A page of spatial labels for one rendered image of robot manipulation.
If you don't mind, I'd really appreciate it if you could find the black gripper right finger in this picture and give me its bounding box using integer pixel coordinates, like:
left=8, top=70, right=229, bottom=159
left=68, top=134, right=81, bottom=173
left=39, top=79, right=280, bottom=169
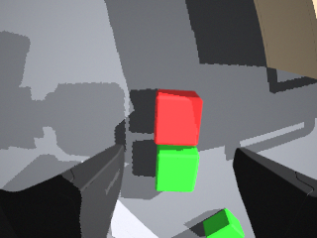
left=233, top=148, right=317, bottom=238

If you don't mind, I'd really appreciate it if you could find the open white box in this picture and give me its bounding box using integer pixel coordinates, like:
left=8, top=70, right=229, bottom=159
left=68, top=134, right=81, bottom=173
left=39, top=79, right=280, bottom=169
left=112, top=200, right=158, bottom=238

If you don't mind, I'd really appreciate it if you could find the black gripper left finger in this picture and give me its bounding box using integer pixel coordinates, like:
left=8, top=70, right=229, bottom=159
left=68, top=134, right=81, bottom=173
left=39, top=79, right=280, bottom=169
left=0, top=145, right=125, bottom=238

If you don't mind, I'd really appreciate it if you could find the green block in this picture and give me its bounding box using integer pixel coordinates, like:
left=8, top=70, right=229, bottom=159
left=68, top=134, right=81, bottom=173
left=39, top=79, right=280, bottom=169
left=203, top=208, right=245, bottom=238
left=156, top=145, right=199, bottom=191

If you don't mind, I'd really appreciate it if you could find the red block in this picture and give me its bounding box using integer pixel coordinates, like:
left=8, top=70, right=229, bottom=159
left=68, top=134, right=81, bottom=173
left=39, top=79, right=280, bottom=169
left=154, top=89, right=203, bottom=146

